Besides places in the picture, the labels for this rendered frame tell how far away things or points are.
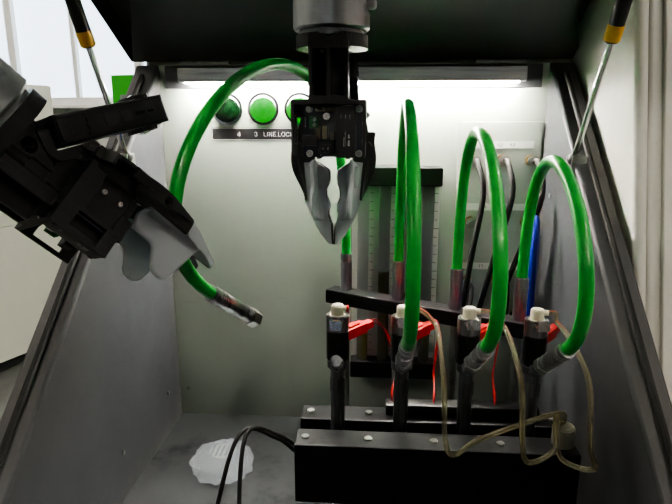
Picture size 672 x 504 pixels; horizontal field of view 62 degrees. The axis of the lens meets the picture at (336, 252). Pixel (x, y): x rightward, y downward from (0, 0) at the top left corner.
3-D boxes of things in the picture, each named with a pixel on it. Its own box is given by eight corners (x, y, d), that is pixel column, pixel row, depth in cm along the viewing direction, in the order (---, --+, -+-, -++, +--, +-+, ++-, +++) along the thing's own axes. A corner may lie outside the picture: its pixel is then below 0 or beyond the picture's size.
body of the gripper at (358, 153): (288, 163, 54) (285, 28, 51) (300, 157, 62) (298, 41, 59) (368, 163, 53) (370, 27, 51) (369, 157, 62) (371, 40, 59)
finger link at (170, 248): (187, 307, 53) (105, 249, 48) (215, 256, 56) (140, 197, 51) (205, 305, 51) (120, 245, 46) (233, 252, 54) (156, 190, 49)
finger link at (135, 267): (155, 306, 56) (83, 251, 50) (183, 257, 59) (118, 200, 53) (175, 307, 54) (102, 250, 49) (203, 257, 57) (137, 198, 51)
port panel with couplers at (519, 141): (453, 312, 94) (462, 121, 87) (450, 306, 97) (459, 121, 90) (532, 314, 93) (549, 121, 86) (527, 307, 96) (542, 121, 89)
